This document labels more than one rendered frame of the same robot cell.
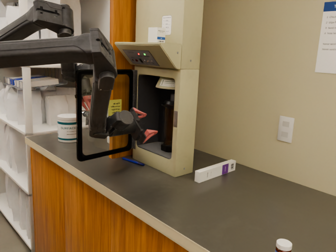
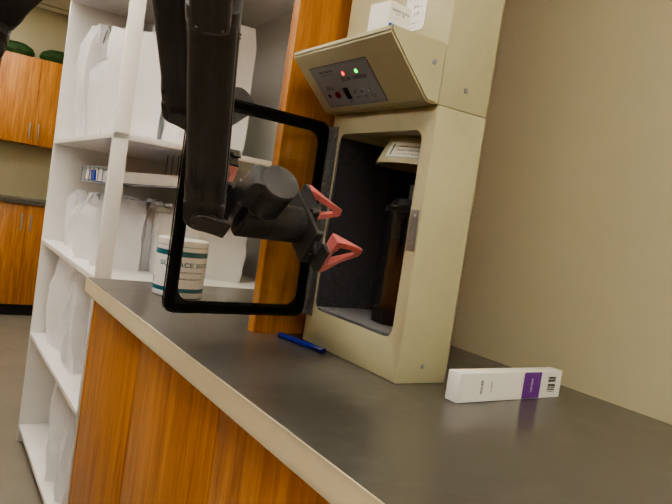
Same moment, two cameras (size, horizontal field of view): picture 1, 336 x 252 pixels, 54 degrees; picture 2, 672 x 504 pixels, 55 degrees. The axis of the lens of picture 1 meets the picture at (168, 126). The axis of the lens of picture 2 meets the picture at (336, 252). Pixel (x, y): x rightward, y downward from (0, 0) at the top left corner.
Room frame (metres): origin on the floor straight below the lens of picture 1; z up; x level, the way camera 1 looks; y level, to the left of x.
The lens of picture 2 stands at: (0.29, -0.08, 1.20)
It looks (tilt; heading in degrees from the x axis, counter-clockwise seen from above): 3 degrees down; 9
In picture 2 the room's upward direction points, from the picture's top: 8 degrees clockwise
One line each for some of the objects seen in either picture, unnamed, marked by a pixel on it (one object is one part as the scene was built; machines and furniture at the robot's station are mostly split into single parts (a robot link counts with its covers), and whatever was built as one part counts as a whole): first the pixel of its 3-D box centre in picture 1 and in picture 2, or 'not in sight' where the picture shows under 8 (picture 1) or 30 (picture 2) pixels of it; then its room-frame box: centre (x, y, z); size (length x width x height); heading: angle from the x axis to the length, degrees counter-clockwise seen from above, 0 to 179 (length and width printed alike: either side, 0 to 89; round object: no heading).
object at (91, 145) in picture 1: (106, 113); (250, 211); (1.47, 0.28, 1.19); 0.30 x 0.01 x 0.40; 137
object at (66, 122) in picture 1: (69, 127); (180, 266); (1.88, 0.58, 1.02); 0.13 x 0.13 x 0.15
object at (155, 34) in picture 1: (156, 35); (388, 24); (1.39, 0.06, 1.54); 0.05 x 0.05 x 0.06; 50
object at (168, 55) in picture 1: (145, 54); (359, 76); (1.44, 0.11, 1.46); 0.32 x 0.12 x 0.10; 42
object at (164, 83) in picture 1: (174, 81); (423, 155); (1.53, -0.02, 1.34); 0.18 x 0.18 x 0.05
